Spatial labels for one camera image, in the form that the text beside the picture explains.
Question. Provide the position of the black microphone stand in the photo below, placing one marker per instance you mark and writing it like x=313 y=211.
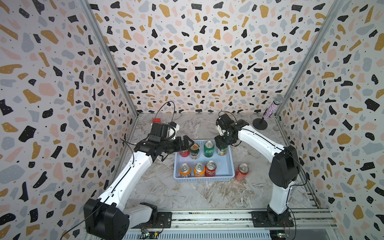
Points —
x=260 y=124

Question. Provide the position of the orange soda can middle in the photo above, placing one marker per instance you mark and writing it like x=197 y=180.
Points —
x=199 y=170

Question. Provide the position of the orange soda can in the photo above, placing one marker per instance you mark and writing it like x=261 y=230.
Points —
x=185 y=171
x=199 y=170

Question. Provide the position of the dark green beer can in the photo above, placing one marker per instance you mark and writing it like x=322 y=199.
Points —
x=222 y=151

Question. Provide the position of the aluminium corner post left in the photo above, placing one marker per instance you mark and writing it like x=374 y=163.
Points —
x=86 y=9

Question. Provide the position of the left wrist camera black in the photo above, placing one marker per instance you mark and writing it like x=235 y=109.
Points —
x=159 y=132

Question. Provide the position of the light blue plastic basket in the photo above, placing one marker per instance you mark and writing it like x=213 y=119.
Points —
x=225 y=166

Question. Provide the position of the green and cream can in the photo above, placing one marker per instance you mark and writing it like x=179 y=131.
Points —
x=195 y=151

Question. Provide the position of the red soda can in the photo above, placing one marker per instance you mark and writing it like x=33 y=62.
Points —
x=210 y=169
x=241 y=172

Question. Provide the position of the red cola can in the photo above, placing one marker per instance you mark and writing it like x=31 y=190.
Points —
x=184 y=153

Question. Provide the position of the aluminium corner post right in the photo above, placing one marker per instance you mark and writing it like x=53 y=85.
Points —
x=332 y=14

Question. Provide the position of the orange soda can left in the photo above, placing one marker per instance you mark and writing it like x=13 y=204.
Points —
x=185 y=171

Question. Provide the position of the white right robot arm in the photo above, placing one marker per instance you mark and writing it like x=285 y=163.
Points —
x=284 y=168

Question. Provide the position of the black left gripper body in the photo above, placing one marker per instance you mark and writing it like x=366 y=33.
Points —
x=170 y=146

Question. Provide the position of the red soda can front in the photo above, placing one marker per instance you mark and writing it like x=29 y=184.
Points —
x=210 y=169

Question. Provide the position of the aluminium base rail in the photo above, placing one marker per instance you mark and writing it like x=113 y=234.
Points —
x=242 y=224

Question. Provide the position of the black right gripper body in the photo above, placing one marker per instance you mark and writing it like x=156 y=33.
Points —
x=223 y=140

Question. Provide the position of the aluminium corner post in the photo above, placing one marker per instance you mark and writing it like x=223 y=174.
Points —
x=332 y=14
x=86 y=9

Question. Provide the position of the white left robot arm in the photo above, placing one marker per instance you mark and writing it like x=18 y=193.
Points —
x=105 y=217

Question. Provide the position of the green soda can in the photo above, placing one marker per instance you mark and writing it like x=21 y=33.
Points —
x=209 y=149

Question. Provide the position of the glittery purple microphone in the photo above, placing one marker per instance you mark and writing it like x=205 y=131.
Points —
x=273 y=106

